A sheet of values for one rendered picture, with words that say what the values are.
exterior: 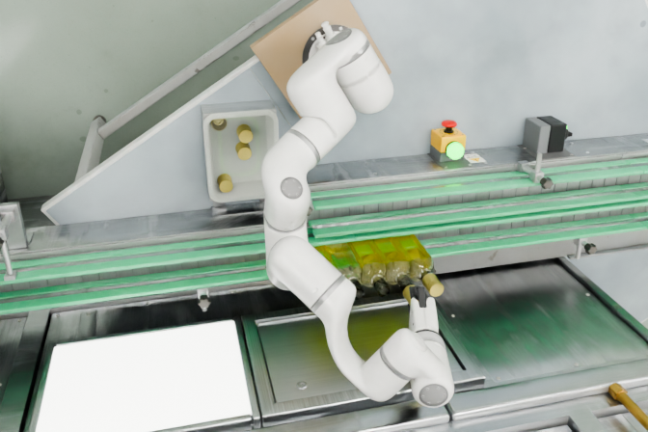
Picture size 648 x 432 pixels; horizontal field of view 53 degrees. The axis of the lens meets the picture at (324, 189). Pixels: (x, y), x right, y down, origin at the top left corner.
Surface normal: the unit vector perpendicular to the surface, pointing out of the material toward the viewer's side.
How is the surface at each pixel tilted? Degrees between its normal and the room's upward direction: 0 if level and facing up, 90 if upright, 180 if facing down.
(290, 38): 1
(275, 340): 90
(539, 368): 90
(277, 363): 90
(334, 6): 1
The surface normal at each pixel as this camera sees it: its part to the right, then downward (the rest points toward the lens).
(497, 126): 0.24, 0.39
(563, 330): -0.01, -0.91
